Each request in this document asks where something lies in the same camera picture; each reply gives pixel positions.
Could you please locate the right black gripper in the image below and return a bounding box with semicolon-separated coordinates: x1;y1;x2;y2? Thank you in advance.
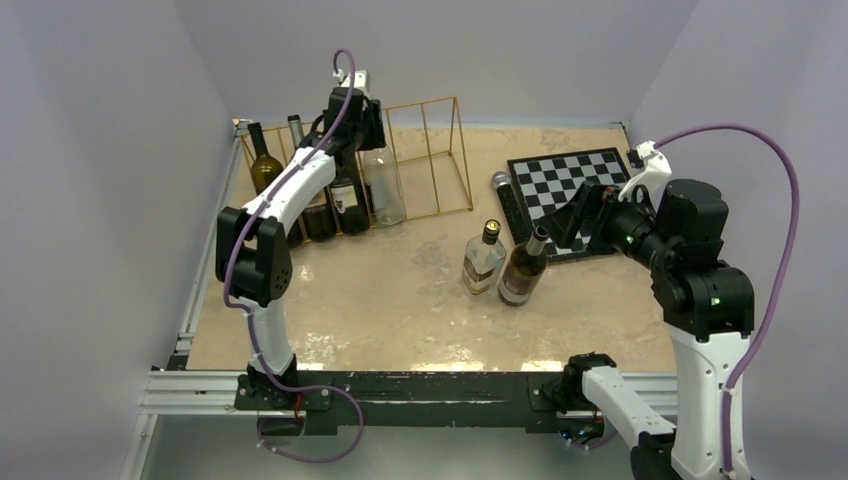
540;178;679;271

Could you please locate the clear round glass bottle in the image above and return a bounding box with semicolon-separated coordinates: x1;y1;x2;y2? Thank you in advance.
362;147;406;227

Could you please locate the dark bottle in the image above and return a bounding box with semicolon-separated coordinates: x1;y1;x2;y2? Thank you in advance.
330;148;370;235
246;121;306;250

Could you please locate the green bottle silver cap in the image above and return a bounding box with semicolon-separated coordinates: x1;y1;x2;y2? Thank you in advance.
287;115;337;242

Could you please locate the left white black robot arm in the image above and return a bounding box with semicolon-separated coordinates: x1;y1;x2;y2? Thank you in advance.
215;86;386;409

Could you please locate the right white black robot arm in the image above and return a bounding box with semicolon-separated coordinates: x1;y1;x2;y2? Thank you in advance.
537;179;754;479

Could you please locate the clear square liquor bottle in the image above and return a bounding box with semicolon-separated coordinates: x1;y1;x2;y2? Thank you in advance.
461;219;507;296

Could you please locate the black white chessboard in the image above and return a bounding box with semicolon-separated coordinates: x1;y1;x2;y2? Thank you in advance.
505;148;630;244

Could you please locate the black mounting base bar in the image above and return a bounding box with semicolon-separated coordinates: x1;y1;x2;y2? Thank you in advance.
234;371;604;438

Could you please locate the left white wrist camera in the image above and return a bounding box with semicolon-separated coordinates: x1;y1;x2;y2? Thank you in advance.
337;70;370;96

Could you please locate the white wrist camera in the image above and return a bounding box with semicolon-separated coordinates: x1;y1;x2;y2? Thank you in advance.
337;70;370;96
618;141;671;201

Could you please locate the gold wire wine rack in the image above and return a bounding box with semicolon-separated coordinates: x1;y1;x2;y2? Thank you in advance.
238;96;476;230

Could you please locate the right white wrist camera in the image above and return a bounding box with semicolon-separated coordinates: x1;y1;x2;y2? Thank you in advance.
618;141;671;201

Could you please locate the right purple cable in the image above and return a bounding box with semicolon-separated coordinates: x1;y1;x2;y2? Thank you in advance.
654;123;801;480

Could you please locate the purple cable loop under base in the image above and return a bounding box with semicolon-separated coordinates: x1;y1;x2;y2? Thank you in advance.
255;386;366;465

